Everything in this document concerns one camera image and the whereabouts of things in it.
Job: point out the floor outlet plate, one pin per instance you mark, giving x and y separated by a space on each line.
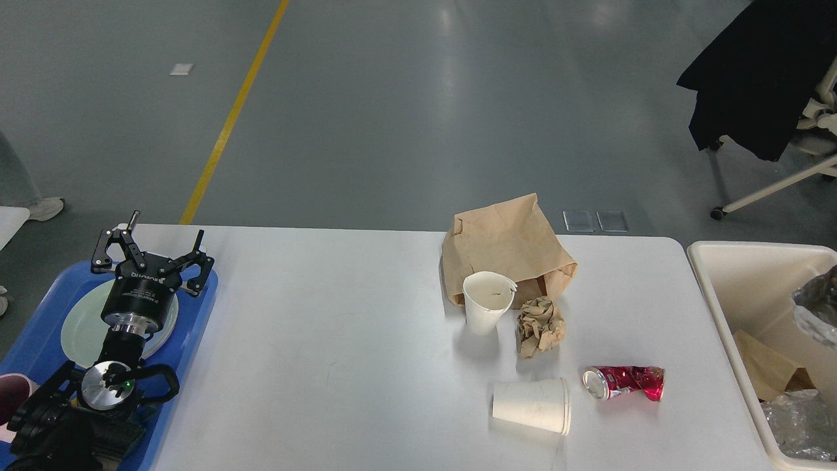
612 221
579 221

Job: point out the crushed red soda can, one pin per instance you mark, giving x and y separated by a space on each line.
608 382

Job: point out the blue plastic tray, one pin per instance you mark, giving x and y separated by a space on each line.
37 352

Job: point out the floor outlet plate right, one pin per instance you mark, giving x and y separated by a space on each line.
612 221

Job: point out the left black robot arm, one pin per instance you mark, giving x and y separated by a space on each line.
107 348

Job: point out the silver foil bag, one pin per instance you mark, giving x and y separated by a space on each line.
814 308

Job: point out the mint green plate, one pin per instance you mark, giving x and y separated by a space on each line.
83 332

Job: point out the person's grey trouser leg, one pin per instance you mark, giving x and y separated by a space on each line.
17 186

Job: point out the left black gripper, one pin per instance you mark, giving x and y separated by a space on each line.
140 296

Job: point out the person's white shoe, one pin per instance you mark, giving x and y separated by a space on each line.
46 209

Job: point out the crumpled brown paper ball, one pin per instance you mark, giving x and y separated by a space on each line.
540 327

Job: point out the beige plastic bin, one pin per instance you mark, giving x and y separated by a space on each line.
748 287

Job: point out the large brown paper bag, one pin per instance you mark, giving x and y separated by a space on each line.
512 238

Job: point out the white paper cup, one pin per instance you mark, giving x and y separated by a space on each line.
487 295
545 405

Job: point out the black jacket on chair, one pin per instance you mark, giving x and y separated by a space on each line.
754 80

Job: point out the pink ribbed mug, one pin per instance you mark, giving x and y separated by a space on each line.
15 390

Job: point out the floor outlet plate left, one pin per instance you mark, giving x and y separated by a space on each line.
579 221

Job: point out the lying white paper cup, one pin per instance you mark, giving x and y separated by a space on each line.
545 405

